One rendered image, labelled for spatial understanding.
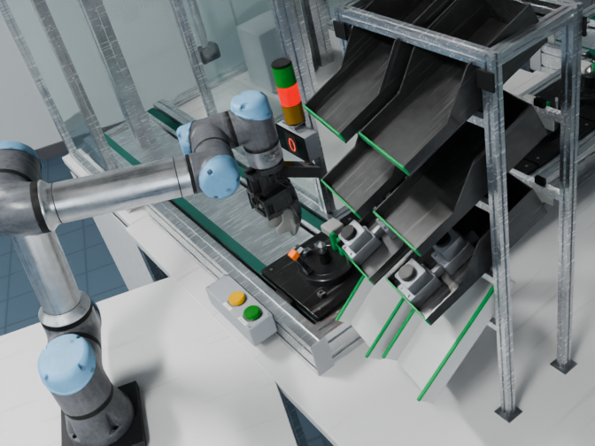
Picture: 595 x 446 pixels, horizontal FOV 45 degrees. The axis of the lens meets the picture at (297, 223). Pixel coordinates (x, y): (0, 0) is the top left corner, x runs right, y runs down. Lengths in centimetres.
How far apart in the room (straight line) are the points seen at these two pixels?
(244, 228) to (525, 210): 98
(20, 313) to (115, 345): 178
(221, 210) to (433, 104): 112
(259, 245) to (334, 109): 80
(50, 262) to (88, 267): 218
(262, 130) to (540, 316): 77
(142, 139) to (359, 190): 140
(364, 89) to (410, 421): 71
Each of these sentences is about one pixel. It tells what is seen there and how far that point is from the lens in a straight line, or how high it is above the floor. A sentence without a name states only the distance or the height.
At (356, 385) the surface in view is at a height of 86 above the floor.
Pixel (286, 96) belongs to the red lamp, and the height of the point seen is 134.
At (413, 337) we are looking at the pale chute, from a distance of 147.
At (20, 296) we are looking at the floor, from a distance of 379.
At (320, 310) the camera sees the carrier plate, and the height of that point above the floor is 97.
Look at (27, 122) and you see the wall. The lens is 477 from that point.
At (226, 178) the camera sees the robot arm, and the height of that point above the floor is 143.
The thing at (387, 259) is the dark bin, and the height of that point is 123.
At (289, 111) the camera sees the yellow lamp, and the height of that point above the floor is 130.
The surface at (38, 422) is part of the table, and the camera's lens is 187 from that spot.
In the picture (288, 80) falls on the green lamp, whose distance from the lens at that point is 169.
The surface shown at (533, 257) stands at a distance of 188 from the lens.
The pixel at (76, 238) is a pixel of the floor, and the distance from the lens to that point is 399.
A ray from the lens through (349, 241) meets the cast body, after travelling 137.
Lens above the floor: 213
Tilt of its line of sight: 37 degrees down
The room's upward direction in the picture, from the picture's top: 15 degrees counter-clockwise
